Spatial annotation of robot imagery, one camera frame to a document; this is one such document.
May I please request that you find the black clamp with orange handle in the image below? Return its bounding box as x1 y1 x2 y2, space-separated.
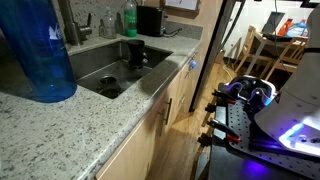
204 89 238 114
197 119 242 148

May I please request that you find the tall black cup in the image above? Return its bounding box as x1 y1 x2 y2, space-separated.
126 39 149 70

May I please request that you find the blue transparent water bottle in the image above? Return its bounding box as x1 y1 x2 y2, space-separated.
0 0 78 103

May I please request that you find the blue cabinet child lock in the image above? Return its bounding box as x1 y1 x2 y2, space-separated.
188 59 200 72

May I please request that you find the steel kitchen faucet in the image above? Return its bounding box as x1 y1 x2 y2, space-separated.
57 0 93 47

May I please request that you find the orange detergent bottle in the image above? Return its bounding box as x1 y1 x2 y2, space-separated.
277 18 294 37

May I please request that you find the black robot cart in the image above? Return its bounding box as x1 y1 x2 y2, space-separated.
194 104 320 180

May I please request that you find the long dark cabinet handle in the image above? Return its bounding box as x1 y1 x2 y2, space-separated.
163 97 174 126

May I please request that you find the dark metal door post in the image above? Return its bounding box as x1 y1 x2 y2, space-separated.
188 0 237 113

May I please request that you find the black kitchen appliance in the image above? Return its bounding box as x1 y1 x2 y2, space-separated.
136 5 168 37

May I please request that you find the green soap bottle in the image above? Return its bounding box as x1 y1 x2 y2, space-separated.
123 0 138 38

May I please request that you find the wooden chair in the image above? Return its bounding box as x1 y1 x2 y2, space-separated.
234 25 258 74
264 35 309 82

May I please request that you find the black hanging hose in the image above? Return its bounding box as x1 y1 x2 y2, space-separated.
218 0 248 54

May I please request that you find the white headset device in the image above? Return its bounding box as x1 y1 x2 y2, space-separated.
224 74 278 108

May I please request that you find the black appliance power cord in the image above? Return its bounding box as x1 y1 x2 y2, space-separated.
163 27 184 37

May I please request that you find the black perforated mounting board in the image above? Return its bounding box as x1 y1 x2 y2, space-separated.
226 99 320 179

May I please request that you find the clear plastic bottle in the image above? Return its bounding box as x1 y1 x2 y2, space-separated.
103 7 118 39

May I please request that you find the white cable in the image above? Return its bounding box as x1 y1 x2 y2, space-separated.
221 63 236 83

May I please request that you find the round dark metal strainer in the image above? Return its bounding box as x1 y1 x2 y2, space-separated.
95 83 123 100

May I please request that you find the stainless steel sink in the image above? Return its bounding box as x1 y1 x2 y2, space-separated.
68 39 174 100

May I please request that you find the grey laptop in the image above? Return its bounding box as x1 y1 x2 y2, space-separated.
261 11 287 36

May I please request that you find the wooden dining table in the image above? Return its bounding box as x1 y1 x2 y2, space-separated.
245 30 309 76

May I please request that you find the blue detergent jug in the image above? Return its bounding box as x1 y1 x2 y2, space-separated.
285 19 308 38

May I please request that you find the wooden picture frame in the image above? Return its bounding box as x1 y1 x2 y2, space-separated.
160 0 202 14

